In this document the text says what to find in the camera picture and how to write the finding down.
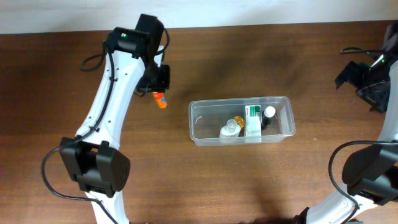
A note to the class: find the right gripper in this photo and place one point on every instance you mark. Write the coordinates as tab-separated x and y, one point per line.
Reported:
352	73

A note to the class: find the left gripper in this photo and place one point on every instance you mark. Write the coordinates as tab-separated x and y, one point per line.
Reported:
163	84

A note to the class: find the orange tablet tube white cap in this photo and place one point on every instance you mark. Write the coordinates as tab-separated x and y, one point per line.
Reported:
160	99

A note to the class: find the white bottle clear cap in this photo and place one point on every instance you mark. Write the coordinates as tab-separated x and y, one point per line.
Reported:
229	132

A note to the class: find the small jar gold lid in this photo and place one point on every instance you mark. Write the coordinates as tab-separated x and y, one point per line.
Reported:
240	121

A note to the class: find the white medicine box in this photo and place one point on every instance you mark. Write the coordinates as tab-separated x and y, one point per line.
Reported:
252	116

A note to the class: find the dark bottle white cap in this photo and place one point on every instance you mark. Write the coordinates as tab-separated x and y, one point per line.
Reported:
267	115

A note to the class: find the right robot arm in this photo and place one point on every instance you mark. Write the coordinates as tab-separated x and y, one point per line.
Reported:
369	175

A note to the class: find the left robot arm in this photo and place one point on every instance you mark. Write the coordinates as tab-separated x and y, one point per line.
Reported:
133	65

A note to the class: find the clear plastic container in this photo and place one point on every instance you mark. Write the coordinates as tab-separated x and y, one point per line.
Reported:
207	117

